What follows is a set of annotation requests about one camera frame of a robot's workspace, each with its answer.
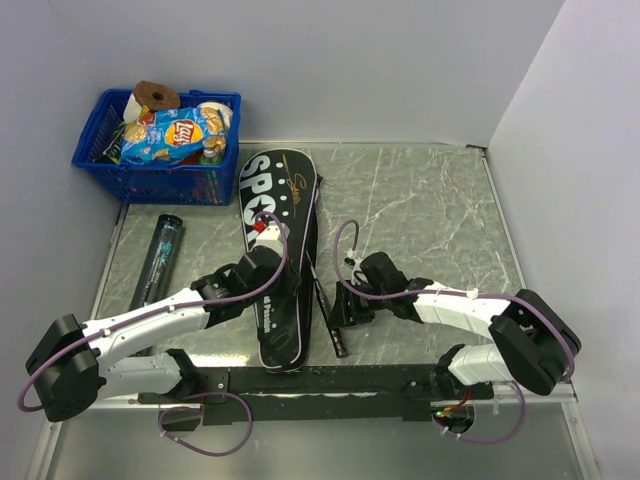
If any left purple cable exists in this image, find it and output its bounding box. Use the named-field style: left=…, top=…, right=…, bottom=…
left=17, top=210, right=291, bottom=412

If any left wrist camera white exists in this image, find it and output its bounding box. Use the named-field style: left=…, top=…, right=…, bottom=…
left=249, top=221, right=289, bottom=256

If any black shuttlecock tube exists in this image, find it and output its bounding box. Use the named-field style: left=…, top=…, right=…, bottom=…
left=129, top=214, right=184, bottom=311

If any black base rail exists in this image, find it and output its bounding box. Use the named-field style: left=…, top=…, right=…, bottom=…
left=137, top=364, right=496, bottom=426

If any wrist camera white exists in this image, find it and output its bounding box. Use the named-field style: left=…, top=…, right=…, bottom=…
left=344, top=250, right=366, bottom=284
left=249, top=221, right=289, bottom=256

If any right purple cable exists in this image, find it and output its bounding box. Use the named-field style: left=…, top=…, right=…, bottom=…
left=333, top=219, right=576, bottom=384

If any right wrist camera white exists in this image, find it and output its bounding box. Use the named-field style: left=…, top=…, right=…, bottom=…
left=344, top=250, right=366, bottom=284

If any purple cable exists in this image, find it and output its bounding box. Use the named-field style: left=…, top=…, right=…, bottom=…
left=17, top=210, right=291, bottom=412
left=333, top=219, right=576, bottom=384

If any blue Lays chip bag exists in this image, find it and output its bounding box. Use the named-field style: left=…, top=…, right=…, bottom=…
left=120, top=102, right=233, bottom=165

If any aluminium frame rail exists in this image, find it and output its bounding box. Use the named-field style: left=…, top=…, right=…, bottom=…
left=492, top=379, right=579, bottom=404

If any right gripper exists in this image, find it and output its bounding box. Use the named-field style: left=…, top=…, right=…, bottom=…
left=325, top=279, right=390, bottom=328

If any blue plastic basket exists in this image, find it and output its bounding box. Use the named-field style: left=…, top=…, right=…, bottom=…
left=71, top=88, right=241, bottom=206

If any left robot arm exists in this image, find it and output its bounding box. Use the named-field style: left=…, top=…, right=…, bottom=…
left=17, top=246, right=306, bottom=422

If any badminton racket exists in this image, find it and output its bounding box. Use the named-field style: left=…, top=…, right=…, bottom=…
left=307, top=255, right=349, bottom=359

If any brown chocolate donut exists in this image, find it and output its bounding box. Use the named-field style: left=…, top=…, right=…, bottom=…
left=133, top=81, right=181, bottom=111

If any black racket cover bag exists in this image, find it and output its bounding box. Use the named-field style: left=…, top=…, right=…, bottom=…
left=238, top=148, right=321, bottom=373

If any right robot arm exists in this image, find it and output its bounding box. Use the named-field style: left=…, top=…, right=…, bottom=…
left=335, top=252, right=581, bottom=398

